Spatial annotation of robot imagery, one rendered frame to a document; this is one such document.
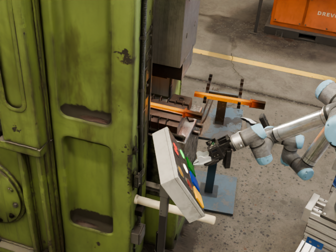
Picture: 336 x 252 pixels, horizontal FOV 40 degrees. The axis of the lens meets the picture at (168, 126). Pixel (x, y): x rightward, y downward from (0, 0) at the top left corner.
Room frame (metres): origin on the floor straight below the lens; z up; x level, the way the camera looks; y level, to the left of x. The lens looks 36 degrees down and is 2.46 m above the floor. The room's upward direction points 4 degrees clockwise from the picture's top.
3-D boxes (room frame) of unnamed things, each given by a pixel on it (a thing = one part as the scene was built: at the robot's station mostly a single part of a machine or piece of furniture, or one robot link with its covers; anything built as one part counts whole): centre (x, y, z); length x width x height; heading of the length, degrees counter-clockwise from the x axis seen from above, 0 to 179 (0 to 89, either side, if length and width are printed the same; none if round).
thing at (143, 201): (1.75, -0.07, 0.62); 0.44 x 0.05 x 0.05; 75
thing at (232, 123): (2.55, -0.34, 0.65); 0.40 x 0.30 x 0.02; 171
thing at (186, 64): (2.16, 0.13, 1.32); 0.42 x 0.20 x 0.10; 75
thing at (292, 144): (1.98, -0.67, 0.98); 0.11 x 0.08 x 0.09; 75
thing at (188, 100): (2.30, -0.06, 0.95); 0.12 x 0.08 x 0.06; 75
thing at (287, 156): (1.96, -0.67, 0.88); 0.11 x 0.08 x 0.11; 24
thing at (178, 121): (2.16, 0.13, 0.96); 0.42 x 0.20 x 0.09; 75
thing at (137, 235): (1.79, 0.13, 0.36); 0.09 x 0.07 x 0.12; 165
